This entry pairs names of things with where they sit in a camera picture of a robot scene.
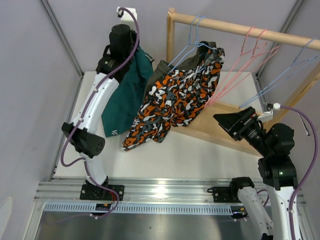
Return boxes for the camouflage patterned shorts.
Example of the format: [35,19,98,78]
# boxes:
[121,46,224,151]

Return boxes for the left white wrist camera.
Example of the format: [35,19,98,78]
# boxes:
[116,6,138,32]

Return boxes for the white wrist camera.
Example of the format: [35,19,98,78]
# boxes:
[257,102,281,123]
[116,6,138,32]

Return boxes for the purple cable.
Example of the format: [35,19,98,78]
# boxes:
[257,104,317,240]
[60,7,141,218]

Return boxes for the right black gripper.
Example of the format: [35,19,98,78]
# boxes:
[213,105,272,156]

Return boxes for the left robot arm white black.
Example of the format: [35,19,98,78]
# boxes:
[61,24,139,200]

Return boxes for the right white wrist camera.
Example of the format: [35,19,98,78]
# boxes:
[257,102,281,123]

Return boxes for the aluminium mounting rail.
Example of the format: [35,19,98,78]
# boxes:
[33,177,303,203]

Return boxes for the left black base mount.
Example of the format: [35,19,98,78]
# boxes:
[79,180,125,201]

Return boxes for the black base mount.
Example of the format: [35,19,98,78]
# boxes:
[79,180,125,201]
[206,186,240,203]

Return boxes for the olive grey shorts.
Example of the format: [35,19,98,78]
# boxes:
[142,41,225,101]

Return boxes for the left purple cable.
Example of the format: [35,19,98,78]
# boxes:
[60,7,141,218]

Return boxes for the wooden clothes rack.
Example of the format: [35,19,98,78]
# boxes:
[166,7,309,156]

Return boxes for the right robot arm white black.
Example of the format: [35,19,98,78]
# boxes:
[213,106,302,240]

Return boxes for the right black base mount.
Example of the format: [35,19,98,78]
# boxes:
[206,186,240,203]

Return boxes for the slotted cable duct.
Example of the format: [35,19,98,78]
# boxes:
[44,202,233,216]

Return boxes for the teal shorts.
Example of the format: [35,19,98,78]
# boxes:
[101,47,154,138]

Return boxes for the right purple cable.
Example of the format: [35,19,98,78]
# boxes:
[257,104,317,240]

